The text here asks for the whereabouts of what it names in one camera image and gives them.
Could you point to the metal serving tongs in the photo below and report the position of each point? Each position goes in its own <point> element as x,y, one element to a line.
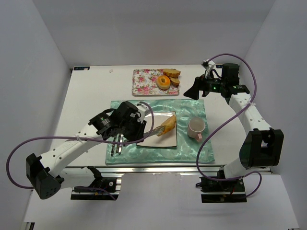
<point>158,131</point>

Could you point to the brown bread slice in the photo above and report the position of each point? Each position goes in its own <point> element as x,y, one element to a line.
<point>175,81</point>
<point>173,73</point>

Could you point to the lower brown bread slice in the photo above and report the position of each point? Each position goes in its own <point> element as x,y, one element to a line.
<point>175,81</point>

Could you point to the pink mug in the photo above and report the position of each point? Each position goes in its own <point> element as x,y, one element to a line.
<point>196,127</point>

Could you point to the fork with patterned handle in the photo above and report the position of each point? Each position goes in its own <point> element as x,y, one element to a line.
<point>114,145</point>

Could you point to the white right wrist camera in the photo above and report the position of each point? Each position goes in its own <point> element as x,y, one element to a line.
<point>208,65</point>

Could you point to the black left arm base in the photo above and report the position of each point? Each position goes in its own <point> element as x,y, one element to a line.
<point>101,188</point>

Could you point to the aluminium frame rail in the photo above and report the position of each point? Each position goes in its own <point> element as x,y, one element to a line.
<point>156,170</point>

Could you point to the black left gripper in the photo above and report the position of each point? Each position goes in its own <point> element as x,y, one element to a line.
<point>135,129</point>

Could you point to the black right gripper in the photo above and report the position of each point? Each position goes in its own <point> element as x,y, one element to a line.
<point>200,84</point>

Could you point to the square white plate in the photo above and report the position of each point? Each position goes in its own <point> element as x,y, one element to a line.
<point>167,140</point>

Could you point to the orange ring donut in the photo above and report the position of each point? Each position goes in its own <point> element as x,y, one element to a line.
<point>163,82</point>

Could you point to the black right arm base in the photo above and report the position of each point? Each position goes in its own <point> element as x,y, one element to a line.
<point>222,192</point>

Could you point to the floral rectangular tray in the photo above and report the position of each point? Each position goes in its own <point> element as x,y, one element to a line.
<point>144,83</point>

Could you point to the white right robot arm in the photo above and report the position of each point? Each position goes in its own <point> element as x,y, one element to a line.
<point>262,146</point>

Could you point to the spoon with patterned handle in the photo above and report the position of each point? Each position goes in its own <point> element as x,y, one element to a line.
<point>119,147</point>

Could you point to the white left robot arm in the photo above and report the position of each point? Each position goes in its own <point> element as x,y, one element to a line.
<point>60,157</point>

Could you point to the green satin placemat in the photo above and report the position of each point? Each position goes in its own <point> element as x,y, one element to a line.
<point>186,149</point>

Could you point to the long yellow bread loaf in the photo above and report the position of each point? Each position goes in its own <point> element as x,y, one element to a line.
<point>168,125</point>

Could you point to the blue label sticker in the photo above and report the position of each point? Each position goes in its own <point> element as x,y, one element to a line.
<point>81,68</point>

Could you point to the upper brown bread slice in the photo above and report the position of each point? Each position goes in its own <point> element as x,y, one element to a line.
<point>173,73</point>

